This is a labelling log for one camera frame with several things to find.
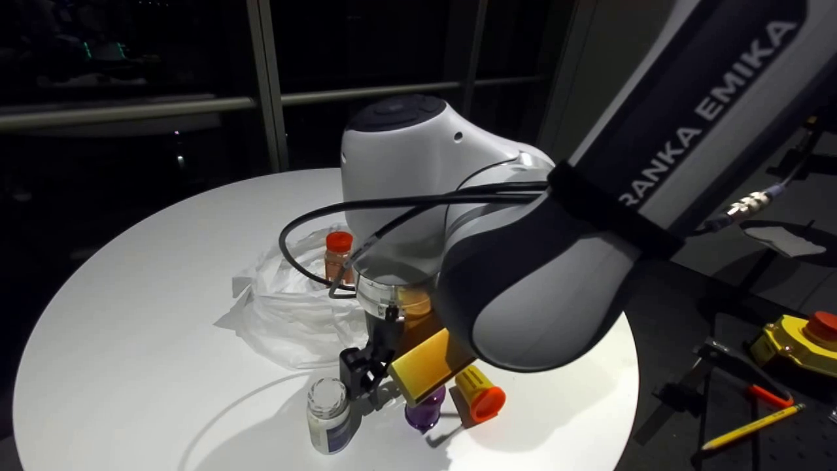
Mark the grey window rail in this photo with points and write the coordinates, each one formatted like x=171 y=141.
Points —
x=133 y=110

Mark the white pill bottle blue label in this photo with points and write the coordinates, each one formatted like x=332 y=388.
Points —
x=329 y=417

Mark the grey window frame post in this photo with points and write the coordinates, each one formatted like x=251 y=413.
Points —
x=265 y=87

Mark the orange-lidded yellow play-doh tub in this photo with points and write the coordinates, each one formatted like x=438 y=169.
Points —
x=482 y=392

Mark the yellow emergency stop box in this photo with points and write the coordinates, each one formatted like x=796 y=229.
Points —
x=798 y=340

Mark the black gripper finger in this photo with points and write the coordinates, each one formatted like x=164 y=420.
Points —
x=445 y=430
x=359 y=370

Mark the black hand tool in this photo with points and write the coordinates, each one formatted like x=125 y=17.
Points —
x=729 y=360

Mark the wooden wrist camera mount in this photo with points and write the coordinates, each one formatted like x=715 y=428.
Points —
x=428 y=362

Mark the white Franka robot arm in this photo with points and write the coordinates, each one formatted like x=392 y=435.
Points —
x=541 y=237

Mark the yellow pencil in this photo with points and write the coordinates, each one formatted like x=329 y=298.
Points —
x=753 y=428

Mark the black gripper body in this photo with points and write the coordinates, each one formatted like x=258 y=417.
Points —
x=384 y=340

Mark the black clamp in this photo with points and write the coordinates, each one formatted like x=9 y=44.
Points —
x=682 y=399

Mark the translucent white plastic bag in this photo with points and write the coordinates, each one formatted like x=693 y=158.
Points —
x=288 y=316

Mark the purple play-doh tub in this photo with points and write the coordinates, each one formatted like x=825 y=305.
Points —
x=426 y=412

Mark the red-capped spice bottle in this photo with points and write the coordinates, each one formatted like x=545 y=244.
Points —
x=339 y=258

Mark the white paper sheet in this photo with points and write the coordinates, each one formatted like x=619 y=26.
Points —
x=793 y=238

